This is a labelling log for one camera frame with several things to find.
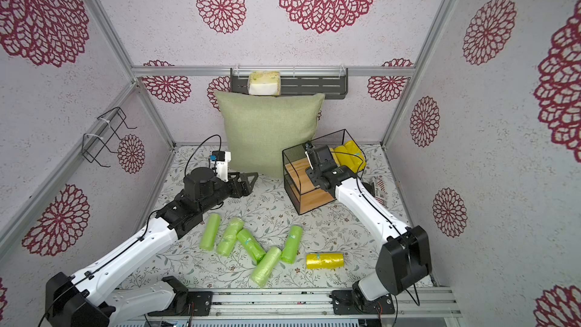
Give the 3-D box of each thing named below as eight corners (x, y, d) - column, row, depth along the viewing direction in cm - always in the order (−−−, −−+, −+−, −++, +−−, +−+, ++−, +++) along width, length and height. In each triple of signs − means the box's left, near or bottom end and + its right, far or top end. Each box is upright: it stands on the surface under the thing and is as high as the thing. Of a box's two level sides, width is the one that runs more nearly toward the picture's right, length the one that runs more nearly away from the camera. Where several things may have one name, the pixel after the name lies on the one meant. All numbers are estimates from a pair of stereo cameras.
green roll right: (280, 260, 85) (280, 257, 81) (290, 227, 93) (290, 223, 90) (297, 265, 84) (297, 262, 80) (305, 231, 92) (306, 227, 89)
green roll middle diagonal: (235, 240, 90) (233, 235, 86) (246, 231, 92) (244, 226, 88) (257, 265, 84) (255, 261, 80) (267, 255, 86) (266, 251, 82)
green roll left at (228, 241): (217, 254, 86) (215, 251, 83) (231, 220, 95) (228, 216, 92) (232, 257, 85) (230, 254, 82) (244, 223, 94) (242, 218, 91)
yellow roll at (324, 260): (306, 269, 83) (306, 265, 79) (305, 257, 86) (306, 253, 82) (343, 269, 83) (345, 265, 79) (341, 257, 85) (343, 253, 82)
